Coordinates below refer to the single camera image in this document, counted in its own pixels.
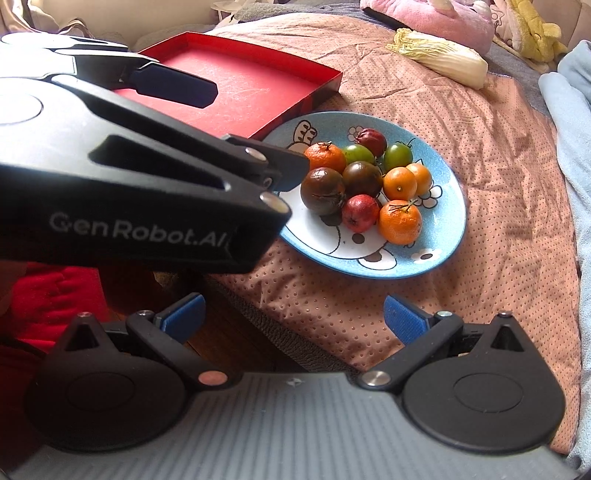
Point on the beige headboard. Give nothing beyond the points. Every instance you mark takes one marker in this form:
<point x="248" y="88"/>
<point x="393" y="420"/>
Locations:
<point x="575" y="23"/>

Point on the pink plush toy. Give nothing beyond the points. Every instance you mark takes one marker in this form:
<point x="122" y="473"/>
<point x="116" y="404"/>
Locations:
<point x="425" y="18"/>

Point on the light blue blanket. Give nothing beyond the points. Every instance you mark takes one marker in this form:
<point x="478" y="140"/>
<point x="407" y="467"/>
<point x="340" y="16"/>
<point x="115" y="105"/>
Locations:
<point x="572" y="138"/>

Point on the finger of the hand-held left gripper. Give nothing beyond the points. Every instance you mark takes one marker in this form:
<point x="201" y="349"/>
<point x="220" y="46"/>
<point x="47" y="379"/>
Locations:
<point x="286" y="170"/>
<point x="175" y="85"/>

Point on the dark brown tomato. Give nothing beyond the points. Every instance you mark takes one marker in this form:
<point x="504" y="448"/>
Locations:
<point x="362" y="179"/>
<point x="323" y="190"/>

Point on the grey-blue blanket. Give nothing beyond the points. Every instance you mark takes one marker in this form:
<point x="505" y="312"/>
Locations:
<point x="517" y="78"/>

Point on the tangerine with stem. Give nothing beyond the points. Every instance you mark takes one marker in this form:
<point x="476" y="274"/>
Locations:
<point x="324" y="157"/>
<point x="400" y="221"/>

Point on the blue cartoon plate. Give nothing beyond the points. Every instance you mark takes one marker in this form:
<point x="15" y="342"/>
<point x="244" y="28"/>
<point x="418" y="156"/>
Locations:
<point x="415" y="249"/>

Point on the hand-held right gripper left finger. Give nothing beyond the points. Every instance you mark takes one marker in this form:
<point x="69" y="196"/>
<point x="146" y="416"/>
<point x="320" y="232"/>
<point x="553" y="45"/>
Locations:
<point x="184" y="318"/>

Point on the small smooth orange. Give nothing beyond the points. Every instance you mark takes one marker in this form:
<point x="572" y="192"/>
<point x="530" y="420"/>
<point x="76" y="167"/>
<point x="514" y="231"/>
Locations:
<point x="422" y="178"/>
<point x="400" y="183"/>

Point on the red speckled plum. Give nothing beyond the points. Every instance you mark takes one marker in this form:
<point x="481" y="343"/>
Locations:
<point x="360" y="212"/>
<point x="371" y="141"/>

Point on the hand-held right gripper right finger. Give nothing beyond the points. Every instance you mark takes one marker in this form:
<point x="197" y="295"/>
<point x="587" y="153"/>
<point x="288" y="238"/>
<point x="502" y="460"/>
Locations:
<point x="404" y="318"/>

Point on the green tomato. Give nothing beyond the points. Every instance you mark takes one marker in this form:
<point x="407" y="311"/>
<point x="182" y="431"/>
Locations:
<point x="398" y="156"/>
<point x="358" y="153"/>

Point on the yellow blanket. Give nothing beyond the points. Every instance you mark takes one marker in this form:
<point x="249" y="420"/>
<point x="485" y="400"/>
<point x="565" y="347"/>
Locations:
<point x="531" y="37"/>

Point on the red tray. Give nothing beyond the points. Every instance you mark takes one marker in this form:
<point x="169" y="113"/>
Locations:
<point x="258" y="87"/>

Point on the napa cabbage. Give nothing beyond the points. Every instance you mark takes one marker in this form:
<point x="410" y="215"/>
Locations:
<point x="443" y="57"/>

